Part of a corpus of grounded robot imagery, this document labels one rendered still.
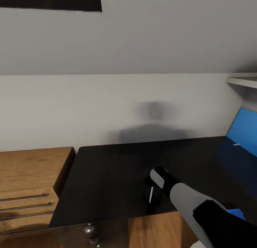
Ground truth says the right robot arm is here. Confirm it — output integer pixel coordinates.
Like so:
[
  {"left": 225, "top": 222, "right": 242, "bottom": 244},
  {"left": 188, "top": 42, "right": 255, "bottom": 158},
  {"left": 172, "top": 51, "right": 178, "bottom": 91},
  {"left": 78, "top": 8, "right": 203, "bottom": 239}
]
[{"left": 144, "top": 166, "right": 257, "bottom": 248}]

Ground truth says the folder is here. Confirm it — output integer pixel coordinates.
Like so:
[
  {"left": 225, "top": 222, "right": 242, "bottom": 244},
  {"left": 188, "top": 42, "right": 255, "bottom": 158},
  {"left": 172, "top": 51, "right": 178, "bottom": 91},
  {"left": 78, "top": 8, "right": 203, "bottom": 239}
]
[{"left": 228, "top": 209, "right": 250, "bottom": 222}]

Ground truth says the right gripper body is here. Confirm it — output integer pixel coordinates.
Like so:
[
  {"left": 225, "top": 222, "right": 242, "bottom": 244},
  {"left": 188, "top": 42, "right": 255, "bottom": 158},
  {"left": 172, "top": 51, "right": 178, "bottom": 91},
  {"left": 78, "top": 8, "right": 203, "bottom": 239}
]
[{"left": 146, "top": 176, "right": 159, "bottom": 188}]

